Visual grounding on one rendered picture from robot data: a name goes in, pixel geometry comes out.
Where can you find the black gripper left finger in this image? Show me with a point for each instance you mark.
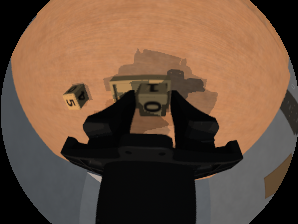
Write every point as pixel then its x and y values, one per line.
pixel 105 128

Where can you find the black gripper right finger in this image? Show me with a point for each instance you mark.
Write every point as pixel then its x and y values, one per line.
pixel 194 129

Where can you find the tan calendar cube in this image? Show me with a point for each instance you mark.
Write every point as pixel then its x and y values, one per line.
pixel 152 99
pixel 75 97

